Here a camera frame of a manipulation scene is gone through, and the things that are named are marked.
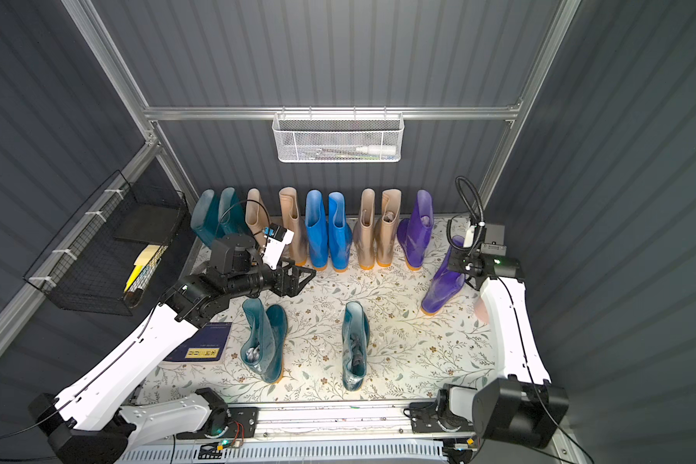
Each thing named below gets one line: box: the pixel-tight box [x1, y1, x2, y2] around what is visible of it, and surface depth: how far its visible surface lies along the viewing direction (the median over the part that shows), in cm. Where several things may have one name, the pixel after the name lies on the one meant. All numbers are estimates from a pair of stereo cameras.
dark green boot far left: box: [190, 188, 220, 249], surface depth 89 cm
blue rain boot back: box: [327, 191, 353, 273], surface depth 91 cm
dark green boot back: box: [216, 186, 249, 238], surface depth 88 cm
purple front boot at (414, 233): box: [396, 189, 435, 271], surface depth 93 cm
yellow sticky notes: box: [123, 244, 162, 293], surface depth 74 cm
